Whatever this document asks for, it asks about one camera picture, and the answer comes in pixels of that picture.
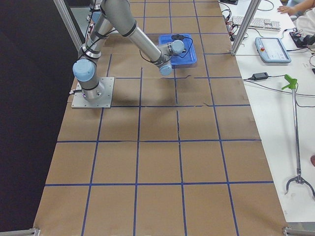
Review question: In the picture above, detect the teach pendant tablet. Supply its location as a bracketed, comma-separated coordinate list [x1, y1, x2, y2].
[254, 37, 291, 64]

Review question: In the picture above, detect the black power adapter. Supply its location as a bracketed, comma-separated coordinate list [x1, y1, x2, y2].
[248, 72, 269, 81]

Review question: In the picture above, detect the brown paper table cover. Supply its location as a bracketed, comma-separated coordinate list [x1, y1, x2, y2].
[34, 0, 285, 236]

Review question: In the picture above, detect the blue plastic tray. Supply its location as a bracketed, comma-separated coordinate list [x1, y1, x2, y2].
[158, 34, 197, 69]

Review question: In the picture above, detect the person hand on mouse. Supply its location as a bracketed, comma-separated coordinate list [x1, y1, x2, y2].
[277, 6, 296, 15]

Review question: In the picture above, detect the white keyboard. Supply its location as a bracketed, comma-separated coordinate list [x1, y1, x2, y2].
[232, 16, 281, 31]

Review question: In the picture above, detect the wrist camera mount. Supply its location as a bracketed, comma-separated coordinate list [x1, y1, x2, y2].
[171, 34, 185, 40]

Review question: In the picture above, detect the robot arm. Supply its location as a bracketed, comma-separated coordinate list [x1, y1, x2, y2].
[72, 0, 185, 101]

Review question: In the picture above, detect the aluminium frame post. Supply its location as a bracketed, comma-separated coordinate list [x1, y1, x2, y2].
[230, 0, 261, 56]

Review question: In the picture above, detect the green handled reacher grabber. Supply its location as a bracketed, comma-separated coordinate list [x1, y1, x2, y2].
[282, 74, 315, 199]

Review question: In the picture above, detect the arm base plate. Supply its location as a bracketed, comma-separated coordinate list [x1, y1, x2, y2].
[71, 77, 115, 109]

